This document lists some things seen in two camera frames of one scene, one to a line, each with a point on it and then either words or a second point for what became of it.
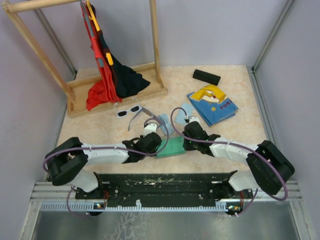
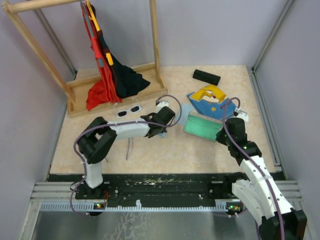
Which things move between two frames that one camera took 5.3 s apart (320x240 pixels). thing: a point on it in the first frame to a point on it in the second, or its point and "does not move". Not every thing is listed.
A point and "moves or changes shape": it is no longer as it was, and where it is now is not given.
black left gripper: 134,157 to 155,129
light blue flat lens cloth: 180,116 does not move
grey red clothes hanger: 90,29 does not move
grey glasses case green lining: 174,146 to 202,126
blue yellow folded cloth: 212,104 does not move
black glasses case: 206,77 does not move
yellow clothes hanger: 92,17 does not move
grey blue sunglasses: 146,111 moves or changes shape
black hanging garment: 126,80 does not move
